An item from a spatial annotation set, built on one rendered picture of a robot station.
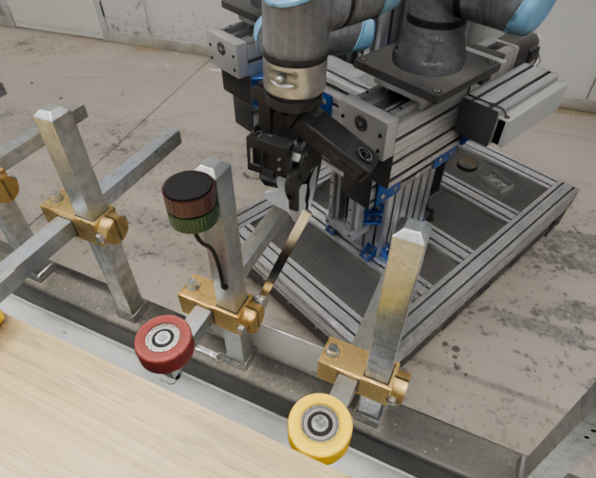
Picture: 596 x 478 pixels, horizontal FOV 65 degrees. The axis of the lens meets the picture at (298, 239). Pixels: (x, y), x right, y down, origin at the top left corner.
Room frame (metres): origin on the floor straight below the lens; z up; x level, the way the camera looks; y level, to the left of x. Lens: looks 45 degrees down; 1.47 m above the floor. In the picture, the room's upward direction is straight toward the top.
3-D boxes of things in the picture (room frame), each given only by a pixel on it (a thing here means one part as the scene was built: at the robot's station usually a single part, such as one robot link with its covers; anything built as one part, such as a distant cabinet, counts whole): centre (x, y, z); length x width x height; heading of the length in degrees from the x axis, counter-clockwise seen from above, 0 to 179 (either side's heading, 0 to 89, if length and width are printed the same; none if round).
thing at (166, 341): (0.37, 0.19, 0.85); 0.08 x 0.08 x 0.11
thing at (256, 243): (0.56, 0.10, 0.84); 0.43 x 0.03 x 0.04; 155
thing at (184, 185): (0.42, 0.12, 1.03); 0.06 x 0.06 x 0.22; 65
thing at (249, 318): (0.47, 0.13, 0.85); 0.14 x 0.06 x 0.05; 65
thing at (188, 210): (0.42, 0.13, 1.13); 0.06 x 0.06 x 0.02
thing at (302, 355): (0.47, 0.07, 0.75); 0.26 x 0.01 x 0.10; 65
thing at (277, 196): (0.52, 0.02, 1.03); 0.06 x 0.03 x 0.09; 65
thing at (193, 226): (0.42, 0.13, 1.10); 0.06 x 0.06 x 0.02
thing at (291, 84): (0.53, 0.01, 1.22); 0.08 x 0.08 x 0.05
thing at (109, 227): (0.58, 0.35, 0.95); 0.14 x 0.06 x 0.05; 65
